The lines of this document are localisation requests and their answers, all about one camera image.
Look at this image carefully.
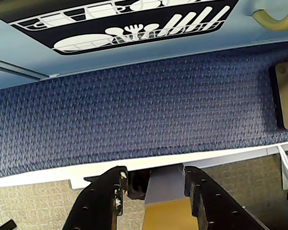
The light blue toy kitchen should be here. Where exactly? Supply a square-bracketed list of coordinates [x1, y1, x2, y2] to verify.
[0, 56, 56, 93]

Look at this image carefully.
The yellow box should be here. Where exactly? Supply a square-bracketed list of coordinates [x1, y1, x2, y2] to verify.
[144, 164, 191, 230]

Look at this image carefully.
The dark blue textured mat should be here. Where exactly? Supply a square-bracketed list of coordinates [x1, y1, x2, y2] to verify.
[0, 45, 288, 180]

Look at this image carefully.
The white cable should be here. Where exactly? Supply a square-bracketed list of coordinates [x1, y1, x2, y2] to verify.
[277, 143, 288, 202]

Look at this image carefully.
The gold curved door handle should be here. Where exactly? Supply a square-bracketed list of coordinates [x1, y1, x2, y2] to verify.
[251, 0, 288, 32]

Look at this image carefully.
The black flat bar piece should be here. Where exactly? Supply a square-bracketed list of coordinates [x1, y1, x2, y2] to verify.
[0, 219, 17, 230]

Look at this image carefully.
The blue door with dish print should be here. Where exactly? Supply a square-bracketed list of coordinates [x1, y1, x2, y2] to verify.
[0, 0, 288, 80]

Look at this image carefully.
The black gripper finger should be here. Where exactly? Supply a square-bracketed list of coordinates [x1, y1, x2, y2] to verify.
[184, 165, 277, 230]
[62, 165, 130, 230]

